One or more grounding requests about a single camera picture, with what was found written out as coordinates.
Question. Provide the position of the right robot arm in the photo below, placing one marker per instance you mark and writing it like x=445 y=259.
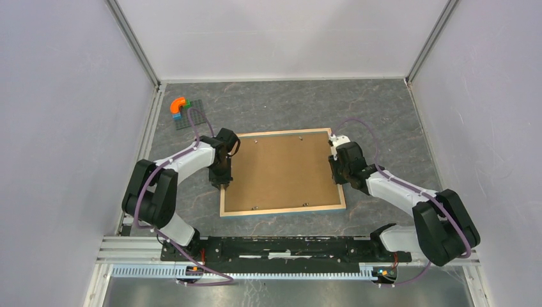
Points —
x=443 y=229

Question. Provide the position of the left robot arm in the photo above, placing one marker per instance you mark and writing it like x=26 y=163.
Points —
x=151 y=193

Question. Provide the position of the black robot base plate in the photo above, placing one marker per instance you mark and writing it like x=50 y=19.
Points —
x=291 y=254

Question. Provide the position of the light wooden picture frame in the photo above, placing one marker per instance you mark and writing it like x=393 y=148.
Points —
x=275 y=210

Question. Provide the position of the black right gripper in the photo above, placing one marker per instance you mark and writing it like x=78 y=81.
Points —
x=333 y=164

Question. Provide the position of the brown cardboard backing board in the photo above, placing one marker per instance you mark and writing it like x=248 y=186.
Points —
x=279 y=169

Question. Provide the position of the orange curved toy block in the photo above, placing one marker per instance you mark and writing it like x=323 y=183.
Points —
x=177 y=105

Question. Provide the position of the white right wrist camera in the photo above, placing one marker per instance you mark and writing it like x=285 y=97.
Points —
x=336 y=141

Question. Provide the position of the grey building block baseplate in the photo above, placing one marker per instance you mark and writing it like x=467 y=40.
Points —
x=197 y=118

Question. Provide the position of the aluminium rail with cable comb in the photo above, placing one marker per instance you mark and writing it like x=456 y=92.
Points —
x=145 y=257

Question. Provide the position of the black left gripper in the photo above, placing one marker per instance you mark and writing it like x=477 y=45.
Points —
x=224 y=179

